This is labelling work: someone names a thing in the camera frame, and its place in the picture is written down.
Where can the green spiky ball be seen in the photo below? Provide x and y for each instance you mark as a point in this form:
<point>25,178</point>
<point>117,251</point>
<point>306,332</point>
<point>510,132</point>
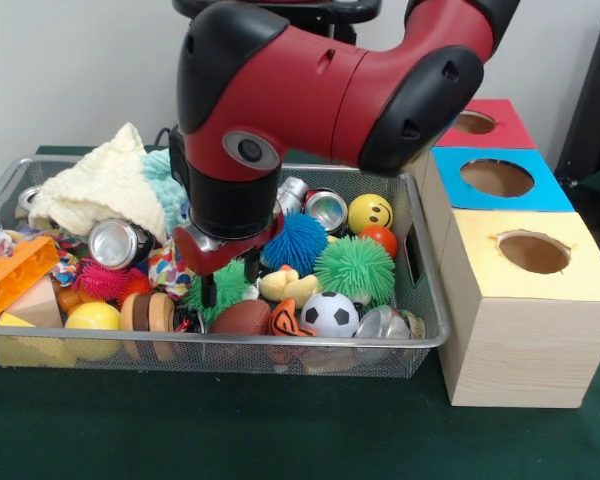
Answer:
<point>355,270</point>

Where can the brown toy football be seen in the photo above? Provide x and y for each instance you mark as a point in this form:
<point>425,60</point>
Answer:
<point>242,317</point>

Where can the cream knitted cloth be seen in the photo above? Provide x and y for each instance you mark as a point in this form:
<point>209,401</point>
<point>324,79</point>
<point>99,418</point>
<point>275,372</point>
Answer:
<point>95,190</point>

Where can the green furry googly-eyed toy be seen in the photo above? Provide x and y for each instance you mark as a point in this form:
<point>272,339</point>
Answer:
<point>230,292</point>

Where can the crushed silver can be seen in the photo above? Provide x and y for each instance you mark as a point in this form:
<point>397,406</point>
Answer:
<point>27,200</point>

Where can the yellow smiley ball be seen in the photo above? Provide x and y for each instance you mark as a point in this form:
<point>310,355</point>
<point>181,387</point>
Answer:
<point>370,213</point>

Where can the wooden box with three holes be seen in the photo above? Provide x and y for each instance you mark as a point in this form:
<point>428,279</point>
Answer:
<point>520,350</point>

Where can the yellow duck toy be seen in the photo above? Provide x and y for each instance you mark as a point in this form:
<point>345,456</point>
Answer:
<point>288,286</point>

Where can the large blue spiky ball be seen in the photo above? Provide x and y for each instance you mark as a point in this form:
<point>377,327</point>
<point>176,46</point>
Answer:
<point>298,243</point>

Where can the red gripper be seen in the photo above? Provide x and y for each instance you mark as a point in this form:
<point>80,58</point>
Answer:
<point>225,250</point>

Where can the pink spiky ball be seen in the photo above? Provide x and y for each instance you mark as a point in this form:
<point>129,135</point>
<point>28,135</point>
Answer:
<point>104,280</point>

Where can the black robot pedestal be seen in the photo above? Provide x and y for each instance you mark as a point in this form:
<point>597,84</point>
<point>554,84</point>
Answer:
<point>350,8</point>

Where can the colourful patterned cloth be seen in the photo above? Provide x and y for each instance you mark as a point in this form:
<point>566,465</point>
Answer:
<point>165,270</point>

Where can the red robot arm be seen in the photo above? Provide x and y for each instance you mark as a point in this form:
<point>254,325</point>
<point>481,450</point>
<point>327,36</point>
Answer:
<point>320,90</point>

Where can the mint green cloth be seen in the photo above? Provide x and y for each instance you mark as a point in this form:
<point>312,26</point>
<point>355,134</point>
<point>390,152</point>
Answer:
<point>162,190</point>

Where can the red-rimmed silver can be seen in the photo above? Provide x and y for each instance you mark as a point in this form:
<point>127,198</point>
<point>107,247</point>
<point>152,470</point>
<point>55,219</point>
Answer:
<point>327,210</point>

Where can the small soccer ball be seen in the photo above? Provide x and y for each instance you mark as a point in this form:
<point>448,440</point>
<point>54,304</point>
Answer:
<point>330,314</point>

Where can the orange toy brick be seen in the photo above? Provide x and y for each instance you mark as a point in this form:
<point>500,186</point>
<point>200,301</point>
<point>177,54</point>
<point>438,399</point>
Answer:
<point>15,278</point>

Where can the shiny silver can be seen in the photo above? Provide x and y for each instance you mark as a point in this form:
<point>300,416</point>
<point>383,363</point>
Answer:
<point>118,243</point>

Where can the clear mesh bin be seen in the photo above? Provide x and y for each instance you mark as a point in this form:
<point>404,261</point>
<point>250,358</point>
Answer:
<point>230,362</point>

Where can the small red ball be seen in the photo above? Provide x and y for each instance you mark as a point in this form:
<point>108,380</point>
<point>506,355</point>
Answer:
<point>381,241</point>

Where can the yellow tennis ball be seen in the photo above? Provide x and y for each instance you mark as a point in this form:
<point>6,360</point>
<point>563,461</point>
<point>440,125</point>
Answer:
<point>94,325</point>

